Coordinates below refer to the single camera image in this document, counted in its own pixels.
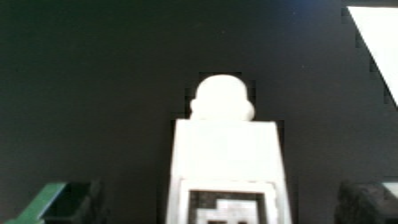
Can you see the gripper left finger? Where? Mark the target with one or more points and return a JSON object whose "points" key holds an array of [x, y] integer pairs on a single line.
{"points": [[66, 204]]}

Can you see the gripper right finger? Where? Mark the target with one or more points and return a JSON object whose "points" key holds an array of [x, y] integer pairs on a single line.
{"points": [[367, 203]]}

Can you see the white table leg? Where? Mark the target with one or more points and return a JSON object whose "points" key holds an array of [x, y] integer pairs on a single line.
{"points": [[228, 180]]}

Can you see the white marker plate with tags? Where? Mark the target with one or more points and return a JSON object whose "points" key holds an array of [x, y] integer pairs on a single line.
{"points": [[375, 20]]}

